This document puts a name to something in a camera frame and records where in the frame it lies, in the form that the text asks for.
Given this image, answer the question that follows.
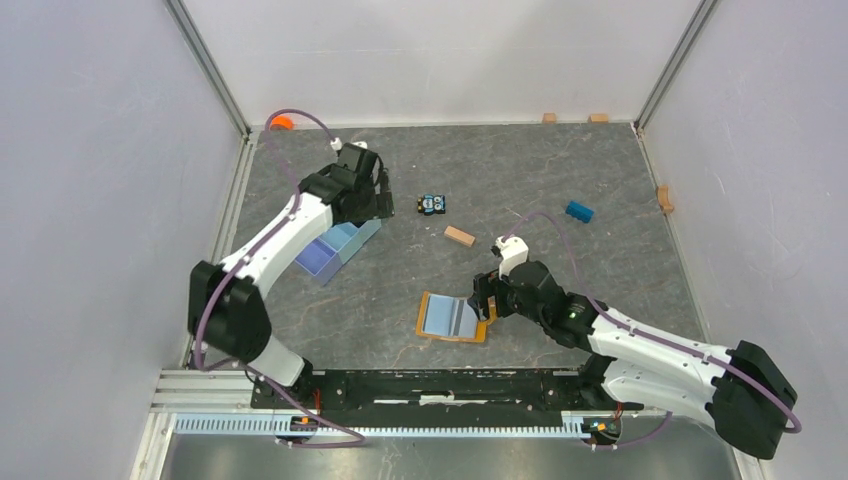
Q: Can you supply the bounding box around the curved wooden piece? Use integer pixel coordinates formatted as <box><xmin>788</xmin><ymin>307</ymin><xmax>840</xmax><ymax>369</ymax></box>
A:
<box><xmin>656</xmin><ymin>185</ymin><xmax>675</xmax><ymax>215</ymax></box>

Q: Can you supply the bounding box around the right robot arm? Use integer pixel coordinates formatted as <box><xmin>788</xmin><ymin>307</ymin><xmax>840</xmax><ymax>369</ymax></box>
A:
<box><xmin>468</xmin><ymin>261</ymin><xmax>802</xmax><ymax>460</ymax></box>

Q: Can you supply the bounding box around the blue three-compartment tray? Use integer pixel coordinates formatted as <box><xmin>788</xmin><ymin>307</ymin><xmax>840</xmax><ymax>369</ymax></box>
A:
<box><xmin>295</xmin><ymin>219</ymin><xmax>383</xmax><ymax>285</ymax></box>

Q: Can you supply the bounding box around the light blue cable duct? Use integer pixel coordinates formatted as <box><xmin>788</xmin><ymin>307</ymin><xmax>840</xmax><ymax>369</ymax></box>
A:
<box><xmin>173</xmin><ymin>413</ymin><xmax>589</xmax><ymax>440</ymax></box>

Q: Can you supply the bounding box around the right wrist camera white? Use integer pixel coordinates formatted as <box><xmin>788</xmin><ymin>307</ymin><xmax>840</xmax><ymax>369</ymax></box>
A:
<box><xmin>494</xmin><ymin>235</ymin><xmax>529</xmax><ymax>278</ymax></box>

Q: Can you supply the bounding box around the blue toy brick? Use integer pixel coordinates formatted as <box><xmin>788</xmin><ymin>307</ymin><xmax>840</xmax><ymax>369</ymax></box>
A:
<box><xmin>565</xmin><ymin>201</ymin><xmax>594</xmax><ymax>224</ymax></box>

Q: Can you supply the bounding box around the orange card holder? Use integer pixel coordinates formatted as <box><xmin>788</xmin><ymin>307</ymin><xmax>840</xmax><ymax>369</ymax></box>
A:
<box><xmin>415</xmin><ymin>292</ymin><xmax>496</xmax><ymax>344</ymax></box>

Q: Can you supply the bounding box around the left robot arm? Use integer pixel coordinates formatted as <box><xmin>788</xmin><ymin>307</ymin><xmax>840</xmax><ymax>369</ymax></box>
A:
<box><xmin>187</xmin><ymin>141</ymin><xmax>394</xmax><ymax>408</ymax></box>

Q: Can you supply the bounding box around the small toy car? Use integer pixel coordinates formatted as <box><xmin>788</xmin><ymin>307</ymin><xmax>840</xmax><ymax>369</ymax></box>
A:
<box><xmin>417</xmin><ymin>194</ymin><xmax>446</xmax><ymax>216</ymax></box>

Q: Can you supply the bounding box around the orange round cap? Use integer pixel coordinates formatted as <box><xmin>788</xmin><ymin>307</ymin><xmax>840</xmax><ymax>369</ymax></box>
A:
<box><xmin>268</xmin><ymin>114</ymin><xmax>294</xmax><ymax>131</ymax></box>

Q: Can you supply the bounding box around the aluminium frame rail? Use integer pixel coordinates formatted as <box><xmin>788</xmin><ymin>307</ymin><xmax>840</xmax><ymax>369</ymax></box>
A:
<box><xmin>149</xmin><ymin>369</ymin><xmax>266</xmax><ymax>415</ymax></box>

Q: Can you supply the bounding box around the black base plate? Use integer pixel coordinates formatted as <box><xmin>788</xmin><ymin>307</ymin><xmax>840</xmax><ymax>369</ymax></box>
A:
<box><xmin>291</xmin><ymin>368</ymin><xmax>642</xmax><ymax>428</ymax></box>

